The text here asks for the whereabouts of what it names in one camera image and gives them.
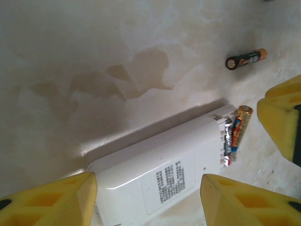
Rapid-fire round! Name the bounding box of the white remote with label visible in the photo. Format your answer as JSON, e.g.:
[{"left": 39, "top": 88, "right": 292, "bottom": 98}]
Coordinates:
[{"left": 85, "top": 104, "right": 237, "bottom": 226}]

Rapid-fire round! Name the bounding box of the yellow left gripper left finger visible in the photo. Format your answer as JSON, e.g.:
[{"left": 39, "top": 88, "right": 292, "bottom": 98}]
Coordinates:
[{"left": 0, "top": 171, "right": 98, "bottom": 226}]

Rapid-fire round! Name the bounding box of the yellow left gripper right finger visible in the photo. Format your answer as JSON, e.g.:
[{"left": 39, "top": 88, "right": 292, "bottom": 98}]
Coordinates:
[{"left": 200, "top": 173, "right": 301, "bottom": 226}]

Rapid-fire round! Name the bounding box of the gold red blue battery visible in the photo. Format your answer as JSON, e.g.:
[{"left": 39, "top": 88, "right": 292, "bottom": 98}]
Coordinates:
[{"left": 229, "top": 105, "right": 254, "bottom": 163}]

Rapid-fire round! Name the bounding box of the black orange AAA battery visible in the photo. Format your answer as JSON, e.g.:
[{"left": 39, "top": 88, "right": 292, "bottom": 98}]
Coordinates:
[{"left": 225, "top": 48, "right": 268, "bottom": 71}]

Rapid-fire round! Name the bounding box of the silver wrapped battery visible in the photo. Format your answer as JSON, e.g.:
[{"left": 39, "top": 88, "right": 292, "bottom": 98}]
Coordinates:
[{"left": 222, "top": 118, "right": 235, "bottom": 168}]

